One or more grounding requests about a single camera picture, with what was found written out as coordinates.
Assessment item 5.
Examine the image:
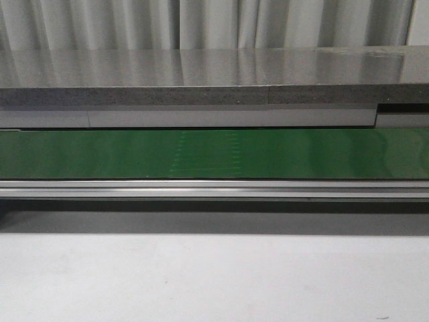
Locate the aluminium front conveyor rail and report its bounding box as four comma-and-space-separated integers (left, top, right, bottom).
1, 179, 428, 199

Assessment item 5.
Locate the white pleated curtain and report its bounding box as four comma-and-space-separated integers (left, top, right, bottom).
1, 1, 428, 50

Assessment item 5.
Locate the grey stone slab bench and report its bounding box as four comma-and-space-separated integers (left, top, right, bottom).
1, 46, 428, 106

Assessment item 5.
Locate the green conveyor belt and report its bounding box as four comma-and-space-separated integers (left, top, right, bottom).
1, 129, 428, 180

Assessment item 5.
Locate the grey rear conveyor rail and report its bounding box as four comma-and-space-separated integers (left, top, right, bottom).
1, 103, 428, 129

